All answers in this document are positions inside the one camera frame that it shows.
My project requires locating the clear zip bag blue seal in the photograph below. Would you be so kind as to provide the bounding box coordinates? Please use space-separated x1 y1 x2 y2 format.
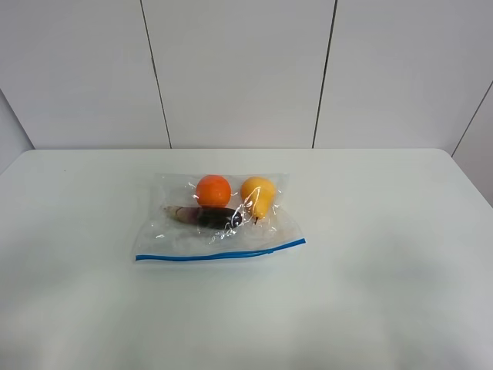
134 173 305 262

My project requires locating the yellow pear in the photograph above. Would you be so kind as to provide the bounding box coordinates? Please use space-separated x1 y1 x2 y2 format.
240 177 277 224

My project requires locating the orange fruit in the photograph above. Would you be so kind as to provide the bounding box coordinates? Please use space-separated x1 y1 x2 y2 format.
196 175 231 207

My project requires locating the dark purple eggplant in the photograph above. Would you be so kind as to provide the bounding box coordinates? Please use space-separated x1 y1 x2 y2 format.
163 206 243 230

